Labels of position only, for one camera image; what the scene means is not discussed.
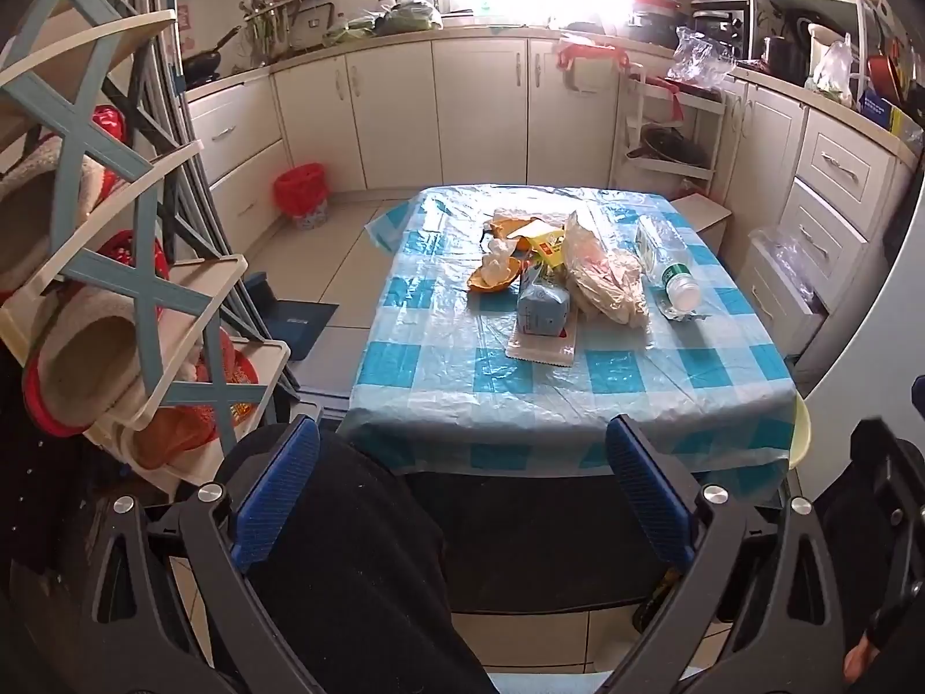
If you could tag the flat white wrapper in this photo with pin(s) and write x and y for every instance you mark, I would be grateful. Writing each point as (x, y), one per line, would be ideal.
(538, 352)

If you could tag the crumpled clear plastic bag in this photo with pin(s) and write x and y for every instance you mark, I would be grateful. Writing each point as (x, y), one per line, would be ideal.
(701, 58)

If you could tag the white rolling shelf cart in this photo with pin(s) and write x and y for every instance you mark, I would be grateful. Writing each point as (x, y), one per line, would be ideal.
(697, 105)

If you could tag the black wok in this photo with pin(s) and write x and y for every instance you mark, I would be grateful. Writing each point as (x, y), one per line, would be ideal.
(202, 61)

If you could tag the wall utensil rack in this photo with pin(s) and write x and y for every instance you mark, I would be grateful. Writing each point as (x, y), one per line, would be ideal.
(285, 7)

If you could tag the blue box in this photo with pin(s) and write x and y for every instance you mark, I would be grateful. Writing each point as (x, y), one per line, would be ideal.
(885, 112)

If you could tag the clear bag with food scraps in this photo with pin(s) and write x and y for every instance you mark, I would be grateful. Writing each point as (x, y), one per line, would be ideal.
(603, 275)

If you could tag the black frying pan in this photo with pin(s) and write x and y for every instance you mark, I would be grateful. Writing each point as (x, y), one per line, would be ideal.
(668, 144)

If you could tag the red plush slipper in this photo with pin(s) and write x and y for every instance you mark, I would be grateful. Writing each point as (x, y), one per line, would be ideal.
(79, 361)
(43, 181)

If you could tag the white countertop shelf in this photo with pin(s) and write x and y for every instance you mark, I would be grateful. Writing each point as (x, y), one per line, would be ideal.
(860, 22)

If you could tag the beige rack with blue braces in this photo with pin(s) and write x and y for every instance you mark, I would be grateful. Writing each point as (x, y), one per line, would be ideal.
(94, 130)

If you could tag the patterned bin with red bag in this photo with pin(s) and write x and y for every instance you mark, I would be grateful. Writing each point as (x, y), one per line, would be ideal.
(300, 191)

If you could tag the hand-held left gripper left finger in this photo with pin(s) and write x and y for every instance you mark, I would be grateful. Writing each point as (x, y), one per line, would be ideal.
(278, 491)

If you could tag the blue checked plastic tablecloth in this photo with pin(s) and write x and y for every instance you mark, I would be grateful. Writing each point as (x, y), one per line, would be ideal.
(470, 390)

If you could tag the dark blue dustpan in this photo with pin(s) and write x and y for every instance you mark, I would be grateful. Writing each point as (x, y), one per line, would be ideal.
(296, 325)

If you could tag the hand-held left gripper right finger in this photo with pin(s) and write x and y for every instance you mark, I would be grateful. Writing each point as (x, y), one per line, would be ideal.
(650, 491)

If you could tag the yellow red snack wrapper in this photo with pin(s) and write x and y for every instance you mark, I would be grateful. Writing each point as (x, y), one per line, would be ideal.
(543, 240)

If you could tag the orange snack packet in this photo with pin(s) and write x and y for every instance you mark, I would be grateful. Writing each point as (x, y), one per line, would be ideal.
(509, 224)

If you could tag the black countertop oven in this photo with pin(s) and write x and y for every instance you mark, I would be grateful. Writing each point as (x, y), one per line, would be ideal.
(723, 29)

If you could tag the cream kitchen base cabinet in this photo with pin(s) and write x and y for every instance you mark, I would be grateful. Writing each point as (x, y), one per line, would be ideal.
(405, 108)
(831, 188)

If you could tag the grey metal folding frame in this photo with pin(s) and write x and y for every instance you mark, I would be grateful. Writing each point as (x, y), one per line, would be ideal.
(195, 181)

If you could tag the person's right hand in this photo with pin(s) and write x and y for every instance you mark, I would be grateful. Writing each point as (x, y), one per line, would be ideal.
(860, 661)

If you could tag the white tissue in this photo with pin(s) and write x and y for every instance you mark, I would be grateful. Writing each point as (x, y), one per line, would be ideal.
(497, 260)

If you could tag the cardboard box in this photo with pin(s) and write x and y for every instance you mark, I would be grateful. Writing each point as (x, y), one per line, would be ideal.
(704, 213)

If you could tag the green plastic bag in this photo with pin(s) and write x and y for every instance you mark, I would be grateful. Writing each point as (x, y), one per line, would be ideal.
(408, 14)

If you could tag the white plastic bag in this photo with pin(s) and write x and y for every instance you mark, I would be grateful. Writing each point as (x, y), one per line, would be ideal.
(831, 72)

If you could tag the clear plastic water bottle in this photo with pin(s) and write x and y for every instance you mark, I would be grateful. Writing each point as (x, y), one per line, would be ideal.
(668, 260)

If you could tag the person's black clothing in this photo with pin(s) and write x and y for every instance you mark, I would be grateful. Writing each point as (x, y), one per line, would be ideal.
(361, 578)

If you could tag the blue tissue packet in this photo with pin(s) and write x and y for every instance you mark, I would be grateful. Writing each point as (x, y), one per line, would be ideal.
(540, 311)

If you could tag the orange peel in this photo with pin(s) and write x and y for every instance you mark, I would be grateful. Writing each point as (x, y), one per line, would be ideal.
(478, 280)

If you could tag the stack of pots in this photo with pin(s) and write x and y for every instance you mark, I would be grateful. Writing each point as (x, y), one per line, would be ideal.
(661, 7)

